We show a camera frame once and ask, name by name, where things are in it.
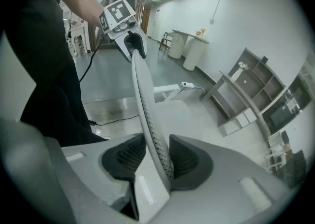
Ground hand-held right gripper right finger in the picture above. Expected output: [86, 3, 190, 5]
[147, 133, 293, 224]

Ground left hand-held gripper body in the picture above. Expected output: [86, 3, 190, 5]
[99, 0, 138, 40]

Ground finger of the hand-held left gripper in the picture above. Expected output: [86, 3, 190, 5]
[124, 26, 148, 59]
[114, 32, 133, 64]

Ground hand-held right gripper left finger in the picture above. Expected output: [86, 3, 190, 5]
[0, 119, 148, 224]

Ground red chair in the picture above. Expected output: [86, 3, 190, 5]
[158, 32, 174, 52]

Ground grey desk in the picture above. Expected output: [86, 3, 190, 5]
[200, 70, 271, 138]

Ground brown wooden door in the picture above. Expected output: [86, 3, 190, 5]
[141, 3, 151, 35]

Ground white door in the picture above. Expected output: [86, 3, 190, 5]
[150, 8, 162, 42]

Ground white table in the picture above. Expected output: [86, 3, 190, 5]
[63, 11, 91, 57]

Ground white counter with round legs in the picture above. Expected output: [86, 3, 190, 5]
[167, 29, 210, 72]

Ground person's black trousers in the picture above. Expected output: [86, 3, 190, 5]
[19, 58, 110, 148]

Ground black bag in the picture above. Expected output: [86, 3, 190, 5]
[278, 149, 308, 189]

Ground person's black shirt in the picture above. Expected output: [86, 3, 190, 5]
[3, 0, 82, 86]

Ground black glass cabinet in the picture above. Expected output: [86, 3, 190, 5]
[262, 72, 312, 135]

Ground white vase with flowers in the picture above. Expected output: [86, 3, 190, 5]
[231, 61, 249, 81]

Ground grey shelf unit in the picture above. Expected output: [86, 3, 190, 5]
[228, 47, 287, 116]

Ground black cable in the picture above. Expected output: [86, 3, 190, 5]
[89, 114, 140, 127]
[78, 40, 103, 83]

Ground white frame stand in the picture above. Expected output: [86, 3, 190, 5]
[264, 131, 293, 173]

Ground grey wall conduit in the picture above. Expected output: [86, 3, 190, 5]
[209, 0, 226, 25]

